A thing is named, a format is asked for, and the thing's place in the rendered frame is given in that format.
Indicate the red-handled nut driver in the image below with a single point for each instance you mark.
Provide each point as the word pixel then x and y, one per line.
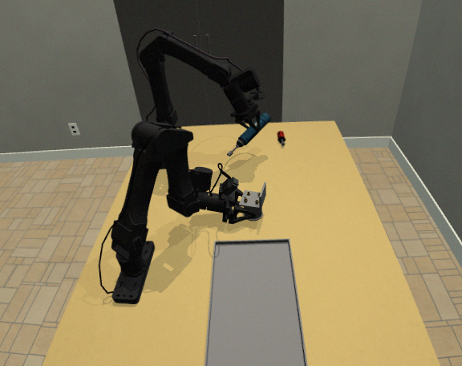
pixel 281 138

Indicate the dark blue electric nut driver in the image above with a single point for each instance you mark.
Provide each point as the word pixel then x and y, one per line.
pixel 250 133

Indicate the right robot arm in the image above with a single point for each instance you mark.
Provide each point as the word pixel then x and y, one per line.
pixel 187 194

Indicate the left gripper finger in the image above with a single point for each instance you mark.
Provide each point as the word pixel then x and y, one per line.
pixel 241 123
pixel 257 115

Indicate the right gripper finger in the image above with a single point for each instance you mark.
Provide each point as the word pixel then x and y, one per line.
pixel 237 193
pixel 237 209

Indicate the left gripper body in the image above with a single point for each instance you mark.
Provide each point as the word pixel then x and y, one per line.
pixel 244 108

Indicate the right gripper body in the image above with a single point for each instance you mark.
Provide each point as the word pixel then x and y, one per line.
pixel 218 202

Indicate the black cylinder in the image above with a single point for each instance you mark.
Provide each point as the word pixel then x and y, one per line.
pixel 258 213

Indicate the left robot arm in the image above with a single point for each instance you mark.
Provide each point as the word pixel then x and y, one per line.
pixel 219 71

